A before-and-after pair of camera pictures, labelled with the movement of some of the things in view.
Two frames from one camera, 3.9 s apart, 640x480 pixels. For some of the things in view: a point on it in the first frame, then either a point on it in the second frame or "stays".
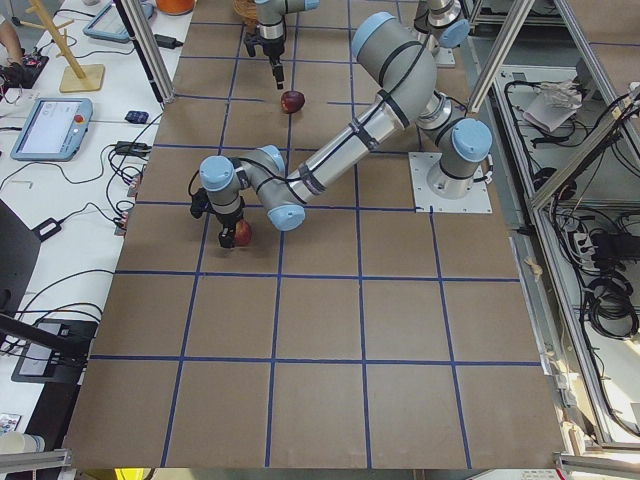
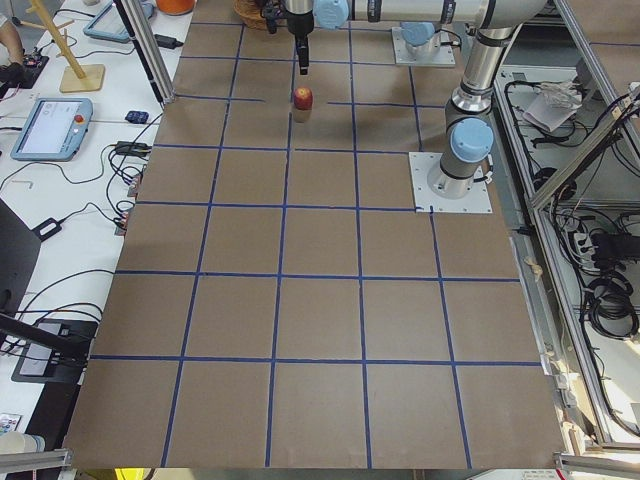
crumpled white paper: (553, 103) stays
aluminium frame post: (148, 52) stays
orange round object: (175, 7) stays
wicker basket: (246, 9) stays
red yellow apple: (243, 232) to (303, 98)
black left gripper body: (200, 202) to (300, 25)
